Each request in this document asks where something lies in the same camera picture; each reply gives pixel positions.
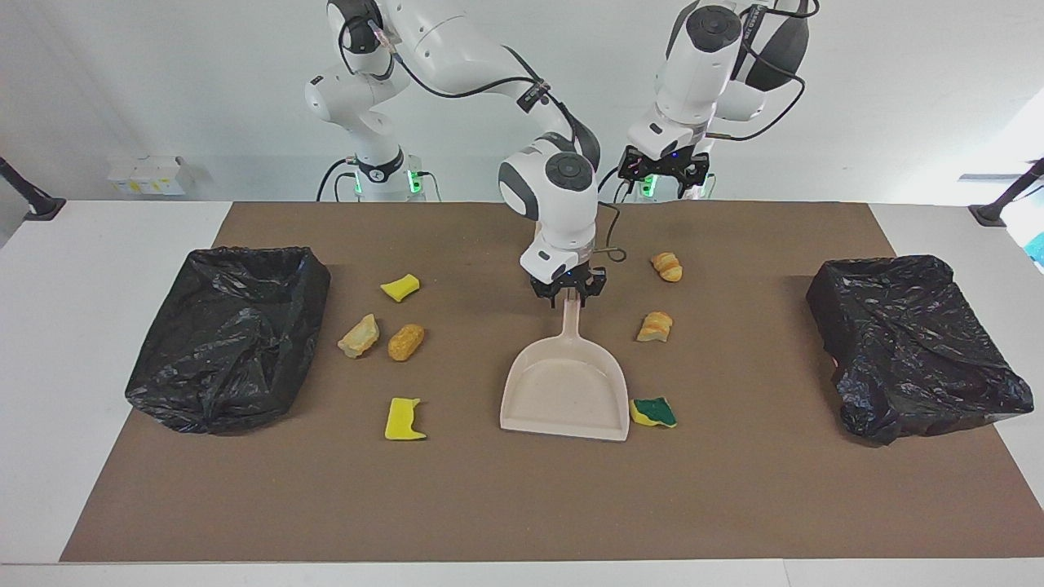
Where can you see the green yellow scouring sponge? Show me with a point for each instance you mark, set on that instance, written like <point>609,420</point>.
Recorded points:
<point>654,412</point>

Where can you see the black camera stand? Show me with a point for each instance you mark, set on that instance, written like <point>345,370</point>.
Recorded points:
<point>999,208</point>
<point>37,204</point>

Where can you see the yellow sponge wedge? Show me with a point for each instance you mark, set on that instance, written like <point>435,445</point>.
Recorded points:
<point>400,288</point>

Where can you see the black trash bag bin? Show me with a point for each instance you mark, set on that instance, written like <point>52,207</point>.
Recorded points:
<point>228,342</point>
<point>913,350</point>

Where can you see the toy croissant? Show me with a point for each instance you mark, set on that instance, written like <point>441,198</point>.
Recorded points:
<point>667,267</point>
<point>655,327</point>

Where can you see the yellow notched sponge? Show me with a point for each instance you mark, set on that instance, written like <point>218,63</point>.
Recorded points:
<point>401,422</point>

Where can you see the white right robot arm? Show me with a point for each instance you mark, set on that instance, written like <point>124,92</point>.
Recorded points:
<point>563,204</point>

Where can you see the beige plastic dustpan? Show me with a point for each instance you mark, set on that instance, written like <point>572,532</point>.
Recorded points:
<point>563,391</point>

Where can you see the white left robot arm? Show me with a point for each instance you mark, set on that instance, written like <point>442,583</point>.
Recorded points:
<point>701,73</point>

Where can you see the pale yellow sponge chunk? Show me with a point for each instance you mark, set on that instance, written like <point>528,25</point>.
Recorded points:
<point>359,337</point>

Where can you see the orange fried croquette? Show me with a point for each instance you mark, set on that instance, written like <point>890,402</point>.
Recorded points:
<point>405,342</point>

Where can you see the teal object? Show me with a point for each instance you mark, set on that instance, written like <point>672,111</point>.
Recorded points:
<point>1038,249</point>

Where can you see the brown table mat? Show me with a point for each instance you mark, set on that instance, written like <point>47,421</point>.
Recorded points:
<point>571,505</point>

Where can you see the white cardboard boxes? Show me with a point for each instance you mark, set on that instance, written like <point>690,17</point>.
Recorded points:
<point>147,175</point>

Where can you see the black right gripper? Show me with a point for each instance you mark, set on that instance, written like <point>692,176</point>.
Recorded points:
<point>571,280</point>

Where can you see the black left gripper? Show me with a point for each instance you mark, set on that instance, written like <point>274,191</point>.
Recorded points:
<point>665,167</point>

